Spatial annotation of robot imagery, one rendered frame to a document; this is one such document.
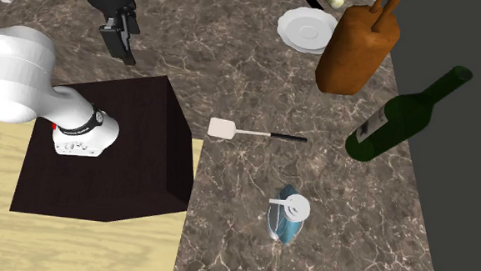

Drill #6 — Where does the white plate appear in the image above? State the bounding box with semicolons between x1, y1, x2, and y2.
275;5;340;56

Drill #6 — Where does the black handle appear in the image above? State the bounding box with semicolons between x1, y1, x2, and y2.
297;0;326;12

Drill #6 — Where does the blue soap dispenser bottle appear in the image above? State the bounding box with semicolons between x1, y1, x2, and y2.
265;183;313;247

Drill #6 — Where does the dark robot stand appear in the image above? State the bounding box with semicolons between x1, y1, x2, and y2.
8;69;199;227

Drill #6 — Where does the dark green wine bottle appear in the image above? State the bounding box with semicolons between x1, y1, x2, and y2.
343;60;474;168

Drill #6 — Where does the brown wooden knife block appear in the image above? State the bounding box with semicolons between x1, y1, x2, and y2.
314;0;405;98

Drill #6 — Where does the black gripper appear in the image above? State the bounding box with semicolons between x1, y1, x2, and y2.
73;0;143;67

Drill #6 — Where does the white spatula with black handle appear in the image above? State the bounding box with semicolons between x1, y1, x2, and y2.
206;117;309;145

